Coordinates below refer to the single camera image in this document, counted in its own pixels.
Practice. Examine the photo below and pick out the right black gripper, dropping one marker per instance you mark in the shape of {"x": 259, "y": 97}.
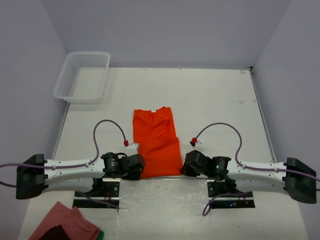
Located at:
{"x": 186, "y": 171}

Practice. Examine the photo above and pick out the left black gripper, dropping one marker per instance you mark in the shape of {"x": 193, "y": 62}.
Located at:
{"x": 135, "y": 176}

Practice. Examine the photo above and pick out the orange t shirt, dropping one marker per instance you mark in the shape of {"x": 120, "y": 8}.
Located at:
{"x": 154, "y": 131}

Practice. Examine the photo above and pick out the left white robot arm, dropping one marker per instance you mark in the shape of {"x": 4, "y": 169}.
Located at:
{"x": 38, "y": 175}

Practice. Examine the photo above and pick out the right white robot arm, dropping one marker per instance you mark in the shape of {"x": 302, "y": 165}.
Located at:
{"x": 292, "y": 177}

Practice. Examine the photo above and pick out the green folded t shirt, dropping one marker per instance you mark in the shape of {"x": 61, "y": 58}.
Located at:
{"x": 100, "y": 235}

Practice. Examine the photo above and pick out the pink folded t shirt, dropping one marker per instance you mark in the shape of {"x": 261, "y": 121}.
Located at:
{"x": 75, "y": 226}

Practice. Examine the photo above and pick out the white plastic basket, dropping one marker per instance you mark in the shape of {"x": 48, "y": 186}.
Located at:
{"x": 83, "y": 77}

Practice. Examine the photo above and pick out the dark maroon folded t shirt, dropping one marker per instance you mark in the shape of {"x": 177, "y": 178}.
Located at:
{"x": 55, "y": 233}

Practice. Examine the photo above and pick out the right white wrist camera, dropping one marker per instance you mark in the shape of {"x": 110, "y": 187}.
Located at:
{"x": 197, "y": 145}

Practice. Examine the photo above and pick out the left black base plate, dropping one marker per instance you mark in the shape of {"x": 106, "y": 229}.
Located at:
{"x": 104, "y": 195}

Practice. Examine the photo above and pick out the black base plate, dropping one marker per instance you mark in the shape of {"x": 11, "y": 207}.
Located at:
{"x": 227, "y": 196}
{"x": 104, "y": 195}

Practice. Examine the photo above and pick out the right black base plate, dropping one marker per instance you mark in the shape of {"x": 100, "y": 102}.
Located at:
{"x": 227, "y": 196}

